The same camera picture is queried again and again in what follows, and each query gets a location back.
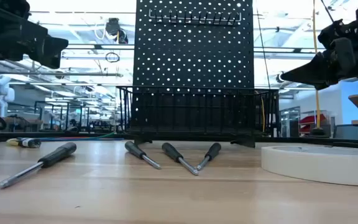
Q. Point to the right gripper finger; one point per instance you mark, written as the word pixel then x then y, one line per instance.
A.
pixel 315 73

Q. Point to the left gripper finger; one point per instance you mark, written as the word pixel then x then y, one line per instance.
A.
pixel 53 51

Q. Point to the white masking tape roll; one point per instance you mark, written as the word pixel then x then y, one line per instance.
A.
pixel 315 168

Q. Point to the black screwdriver red cap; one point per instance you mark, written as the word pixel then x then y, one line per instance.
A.
pixel 171 151
pixel 57 154
pixel 213 151
pixel 134 149

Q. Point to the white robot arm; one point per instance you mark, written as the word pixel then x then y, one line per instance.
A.
pixel 0 93

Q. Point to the red storage bins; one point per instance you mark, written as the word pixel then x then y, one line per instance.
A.
pixel 311 119

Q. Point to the grey metal cabinet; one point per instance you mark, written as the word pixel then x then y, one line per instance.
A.
pixel 289 121

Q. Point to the black workbench frames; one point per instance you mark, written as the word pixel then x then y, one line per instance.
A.
pixel 68 116

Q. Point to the black metal pegboard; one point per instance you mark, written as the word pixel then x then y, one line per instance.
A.
pixel 194 62

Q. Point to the metal tool hook rack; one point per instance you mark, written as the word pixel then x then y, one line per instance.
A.
pixel 194 19

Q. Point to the black aluminium table frame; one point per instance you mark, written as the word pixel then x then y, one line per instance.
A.
pixel 337 142

